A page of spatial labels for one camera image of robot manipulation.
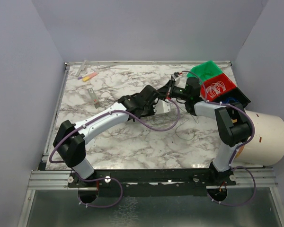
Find large white cylinder bucket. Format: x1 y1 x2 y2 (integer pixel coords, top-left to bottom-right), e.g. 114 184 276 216
234 111 284 166

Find blue wires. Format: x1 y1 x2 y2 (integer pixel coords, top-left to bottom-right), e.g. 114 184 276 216
222 96 241 105

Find white wires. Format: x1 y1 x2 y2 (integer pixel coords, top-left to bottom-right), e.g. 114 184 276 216
205 80 228 97

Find white paper label packet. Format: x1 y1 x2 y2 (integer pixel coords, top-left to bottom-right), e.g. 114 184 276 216
85 138 96 151

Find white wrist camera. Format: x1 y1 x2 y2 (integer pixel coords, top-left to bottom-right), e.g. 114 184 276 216
153 100 171 115
171 72 180 86

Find green wire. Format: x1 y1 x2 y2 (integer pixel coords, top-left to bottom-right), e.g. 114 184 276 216
149 99 202 141

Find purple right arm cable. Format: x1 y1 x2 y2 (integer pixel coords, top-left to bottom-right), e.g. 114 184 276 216
176 70 256 207

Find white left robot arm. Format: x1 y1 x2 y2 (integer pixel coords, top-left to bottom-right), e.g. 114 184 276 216
53 85 160 179

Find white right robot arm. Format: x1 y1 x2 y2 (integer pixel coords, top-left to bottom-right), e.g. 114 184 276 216
158 77 255 173

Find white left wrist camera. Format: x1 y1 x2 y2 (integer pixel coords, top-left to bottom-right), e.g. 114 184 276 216
153 100 171 115

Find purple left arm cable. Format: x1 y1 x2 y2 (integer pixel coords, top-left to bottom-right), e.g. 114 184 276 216
48 98 180 209

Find red plastic bin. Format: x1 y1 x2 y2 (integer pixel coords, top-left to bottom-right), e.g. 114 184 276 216
200 73 236 101

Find black plastic bin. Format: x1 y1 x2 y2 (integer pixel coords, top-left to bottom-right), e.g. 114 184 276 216
213 87 251 108

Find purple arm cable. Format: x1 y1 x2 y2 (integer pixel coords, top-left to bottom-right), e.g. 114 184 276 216
48 98 180 209
176 70 256 207

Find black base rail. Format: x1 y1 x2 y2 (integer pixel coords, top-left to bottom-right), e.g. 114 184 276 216
68 167 236 197

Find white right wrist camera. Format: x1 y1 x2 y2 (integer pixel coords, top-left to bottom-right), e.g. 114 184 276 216
171 72 180 86

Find purple yellow pink markers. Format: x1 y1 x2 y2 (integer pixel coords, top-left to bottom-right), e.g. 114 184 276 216
78 72 98 82

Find clear plastic tube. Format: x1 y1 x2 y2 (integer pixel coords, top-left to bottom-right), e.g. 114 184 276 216
77 60 87 77

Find green plastic bin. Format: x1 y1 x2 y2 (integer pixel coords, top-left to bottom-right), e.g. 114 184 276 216
191 61 222 82

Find aluminium frame rail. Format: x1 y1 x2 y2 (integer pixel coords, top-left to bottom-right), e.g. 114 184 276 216
17 62 70 227

